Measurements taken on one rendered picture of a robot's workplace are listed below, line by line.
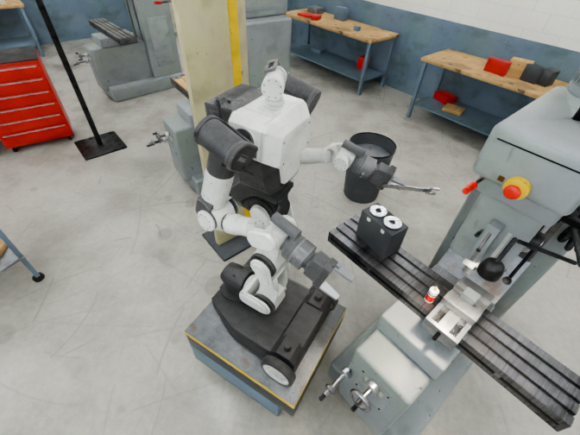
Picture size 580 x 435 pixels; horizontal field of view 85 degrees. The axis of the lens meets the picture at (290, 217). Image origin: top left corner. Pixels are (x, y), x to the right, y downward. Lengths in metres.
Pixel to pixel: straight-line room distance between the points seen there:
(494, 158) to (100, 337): 2.61
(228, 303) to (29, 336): 1.58
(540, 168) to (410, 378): 1.08
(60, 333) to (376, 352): 2.23
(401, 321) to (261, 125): 1.14
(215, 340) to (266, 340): 0.36
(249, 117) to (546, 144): 0.78
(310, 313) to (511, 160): 1.31
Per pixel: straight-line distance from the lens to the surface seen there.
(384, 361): 1.69
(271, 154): 1.00
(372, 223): 1.69
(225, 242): 3.00
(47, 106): 4.89
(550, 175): 1.01
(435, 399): 2.35
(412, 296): 1.67
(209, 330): 2.11
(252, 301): 1.81
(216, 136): 0.92
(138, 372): 2.57
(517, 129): 1.01
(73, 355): 2.81
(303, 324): 1.88
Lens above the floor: 2.26
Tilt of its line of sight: 44 degrees down
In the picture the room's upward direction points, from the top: 3 degrees clockwise
